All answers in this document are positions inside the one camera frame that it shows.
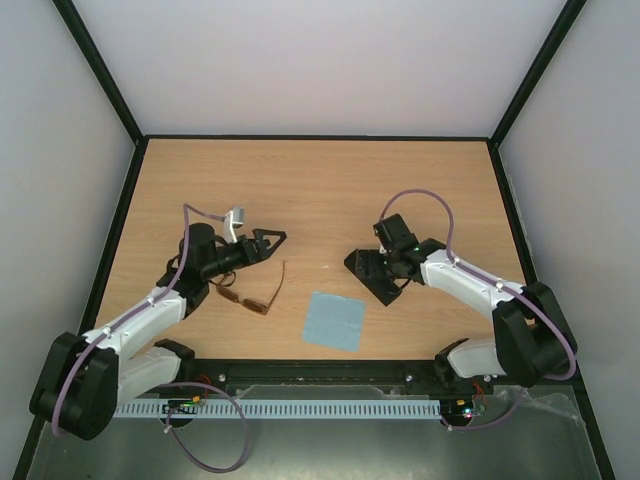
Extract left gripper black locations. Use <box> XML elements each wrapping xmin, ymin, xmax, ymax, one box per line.
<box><xmin>203</xmin><ymin>228</ymin><xmax>287</xmax><ymax>280</ymax></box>

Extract black folding glasses case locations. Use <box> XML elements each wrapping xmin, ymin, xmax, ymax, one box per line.
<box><xmin>344</xmin><ymin>249</ymin><xmax>403</xmax><ymax>306</ymax></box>

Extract brown translucent sunglasses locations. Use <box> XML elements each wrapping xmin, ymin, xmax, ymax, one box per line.
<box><xmin>212</xmin><ymin>261</ymin><xmax>287</xmax><ymax>316</ymax></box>

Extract blue cleaning cloth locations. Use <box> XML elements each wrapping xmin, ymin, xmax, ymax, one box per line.
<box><xmin>302</xmin><ymin>292</ymin><xmax>366</xmax><ymax>352</ymax></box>

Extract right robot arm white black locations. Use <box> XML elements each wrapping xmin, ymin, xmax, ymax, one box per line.
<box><xmin>361</xmin><ymin>214</ymin><xmax>577</xmax><ymax>392</ymax></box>

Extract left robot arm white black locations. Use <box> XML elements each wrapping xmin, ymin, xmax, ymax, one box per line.
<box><xmin>29</xmin><ymin>223</ymin><xmax>287</xmax><ymax>440</ymax></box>

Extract right base electronics board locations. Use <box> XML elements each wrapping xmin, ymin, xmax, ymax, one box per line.
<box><xmin>441</xmin><ymin>385</ymin><xmax>488</xmax><ymax>427</ymax></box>

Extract base electronics board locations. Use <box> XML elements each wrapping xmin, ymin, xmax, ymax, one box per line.
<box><xmin>158</xmin><ymin>390</ymin><xmax>209</xmax><ymax>415</ymax></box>
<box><xmin>441</xmin><ymin>385</ymin><xmax>488</xmax><ymax>427</ymax></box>

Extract left base electronics board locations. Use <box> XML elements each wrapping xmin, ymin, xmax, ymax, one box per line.
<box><xmin>158</xmin><ymin>390</ymin><xmax>209</xmax><ymax>415</ymax></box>

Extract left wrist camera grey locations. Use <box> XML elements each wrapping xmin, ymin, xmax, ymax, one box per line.
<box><xmin>223</xmin><ymin>206</ymin><xmax>245</xmax><ymax>243</ymax></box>

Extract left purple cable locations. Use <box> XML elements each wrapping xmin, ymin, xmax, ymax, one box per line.
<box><xmin>49</xmin><ymin>202</ymin><xmax>249</xmax><ymax>472</ymax></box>

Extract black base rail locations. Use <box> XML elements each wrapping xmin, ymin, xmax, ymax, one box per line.
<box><xmin>193</xmin><ymin>359</ymin><xmax>450</xmax><ymax>397</ymax></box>

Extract light blue slotted cable duct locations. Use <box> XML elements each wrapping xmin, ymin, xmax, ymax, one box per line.
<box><xmin>114</xmin><ymin>398</ymin><xmax>441</xmax><ymax>420</ymax></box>

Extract black metal frame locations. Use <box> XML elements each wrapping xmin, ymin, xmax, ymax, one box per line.
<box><xmin>0</xmin><ymin>0</ymin><xmax>640</xmax><ymax>480</ymax></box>

